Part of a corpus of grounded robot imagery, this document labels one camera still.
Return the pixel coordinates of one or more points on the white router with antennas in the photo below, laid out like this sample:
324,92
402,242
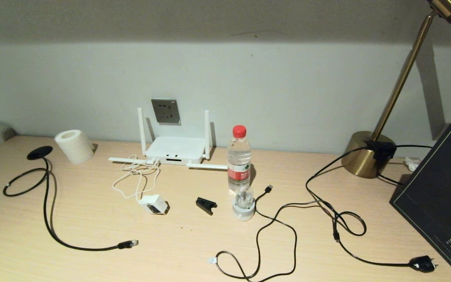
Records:
174,149

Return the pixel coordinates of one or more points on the water bottle red cap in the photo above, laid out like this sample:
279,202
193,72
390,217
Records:
239,156

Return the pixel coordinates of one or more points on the small black clip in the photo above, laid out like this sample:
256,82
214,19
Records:
205,205

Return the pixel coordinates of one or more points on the glass dome on white base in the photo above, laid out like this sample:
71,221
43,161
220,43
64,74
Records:
243,213

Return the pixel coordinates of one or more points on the brass desk lamp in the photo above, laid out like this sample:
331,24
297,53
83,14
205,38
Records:
360,156

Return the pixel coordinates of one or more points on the white toilet paper roll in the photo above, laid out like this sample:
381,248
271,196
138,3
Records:
74,149

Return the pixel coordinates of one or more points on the black box on lamp base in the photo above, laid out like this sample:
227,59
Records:
382,150

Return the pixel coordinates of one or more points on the black round desk grommet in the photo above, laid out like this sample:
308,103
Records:
39,152

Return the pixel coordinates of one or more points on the small white crumpled object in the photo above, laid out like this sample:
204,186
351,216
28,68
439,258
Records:
411,163

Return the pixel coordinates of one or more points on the dark box with gold trim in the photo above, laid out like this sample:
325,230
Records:
437,188

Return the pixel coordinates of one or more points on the grey wall socket plate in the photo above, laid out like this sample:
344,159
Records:
166,111

